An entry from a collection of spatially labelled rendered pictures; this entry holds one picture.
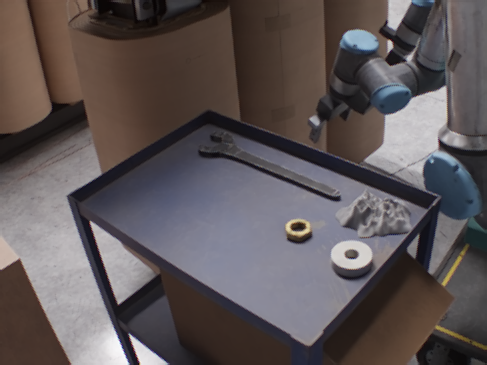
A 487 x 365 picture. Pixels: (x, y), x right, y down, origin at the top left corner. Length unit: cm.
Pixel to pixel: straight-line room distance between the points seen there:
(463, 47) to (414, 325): 51
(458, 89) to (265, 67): 89
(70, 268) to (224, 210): 141
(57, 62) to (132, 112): 172
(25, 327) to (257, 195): 55
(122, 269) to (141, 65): 109
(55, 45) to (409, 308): 259
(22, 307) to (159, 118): 70
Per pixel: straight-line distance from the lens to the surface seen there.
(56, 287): 236
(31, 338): 117
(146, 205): 115
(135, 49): 147
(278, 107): 188
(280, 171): 117
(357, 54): 132
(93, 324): 215
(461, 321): 165
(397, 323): 100
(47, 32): 319
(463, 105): 105
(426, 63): 133
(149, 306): 144
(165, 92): 152
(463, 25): 101
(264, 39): 177
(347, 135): 232
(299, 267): 96
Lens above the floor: 155
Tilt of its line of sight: 35 degrees down
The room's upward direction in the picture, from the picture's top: 5 degrees counter-clockwise
